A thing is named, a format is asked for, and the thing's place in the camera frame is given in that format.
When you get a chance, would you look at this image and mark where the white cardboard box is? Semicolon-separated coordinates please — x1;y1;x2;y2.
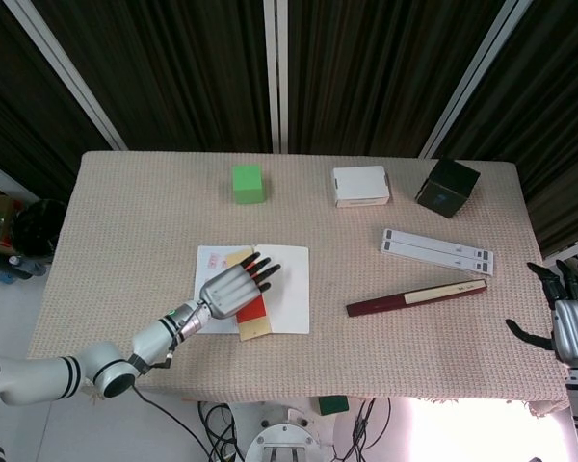
331;166;392;210

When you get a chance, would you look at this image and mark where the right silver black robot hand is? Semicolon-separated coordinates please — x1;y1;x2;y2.
505;259;578;370

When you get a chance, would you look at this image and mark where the red and tan card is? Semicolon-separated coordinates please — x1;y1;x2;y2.
221;247;275;342

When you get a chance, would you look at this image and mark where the small dark green block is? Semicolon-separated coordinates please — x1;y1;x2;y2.
317;395;351;418

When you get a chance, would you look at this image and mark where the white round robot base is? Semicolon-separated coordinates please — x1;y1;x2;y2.
244;403;322;462

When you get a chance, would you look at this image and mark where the white partition frame post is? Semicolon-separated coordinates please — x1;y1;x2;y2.
417;0;534;159
4;0;128;151
263;0;290;154

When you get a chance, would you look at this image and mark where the plastic water bottle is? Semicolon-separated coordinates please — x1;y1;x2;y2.
7;253;48;280

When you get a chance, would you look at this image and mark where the yellow white notebook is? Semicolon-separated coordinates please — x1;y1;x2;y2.
194;244;311;336

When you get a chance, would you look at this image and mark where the black cube box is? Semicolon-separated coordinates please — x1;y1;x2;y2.
414;158;481;218

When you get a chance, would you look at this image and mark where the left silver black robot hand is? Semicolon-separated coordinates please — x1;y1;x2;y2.
197;257;283;321

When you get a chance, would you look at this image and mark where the black floor cable bundle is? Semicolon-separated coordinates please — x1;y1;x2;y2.
197;399;240;462
331;398;392;462

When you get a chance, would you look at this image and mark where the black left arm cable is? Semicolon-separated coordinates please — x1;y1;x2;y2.
129;353;212;462

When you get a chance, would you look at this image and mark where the beige waffle tablecloth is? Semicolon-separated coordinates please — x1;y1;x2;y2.
28;151;572;418

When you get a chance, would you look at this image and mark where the green cube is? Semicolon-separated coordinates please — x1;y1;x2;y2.
231;164;266;206

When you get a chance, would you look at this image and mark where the dark ribbed partition panel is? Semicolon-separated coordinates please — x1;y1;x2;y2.
0;0;115;203
435;0;578;254
31;0;274;154
287;0;510;158

